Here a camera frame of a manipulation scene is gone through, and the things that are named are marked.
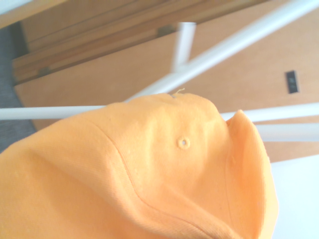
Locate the orange baseball cap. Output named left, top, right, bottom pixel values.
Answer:
left=0, top=93, right=280, bottom=239

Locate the light wooden door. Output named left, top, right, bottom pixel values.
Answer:
left=13, top=0, right=319, bottom=164

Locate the black door lock plate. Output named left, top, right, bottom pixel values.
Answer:
left=284, top=70, right=300, bottom=95

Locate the wooden door frame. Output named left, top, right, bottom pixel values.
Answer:
left=0, top=0, right=273, bottom=86

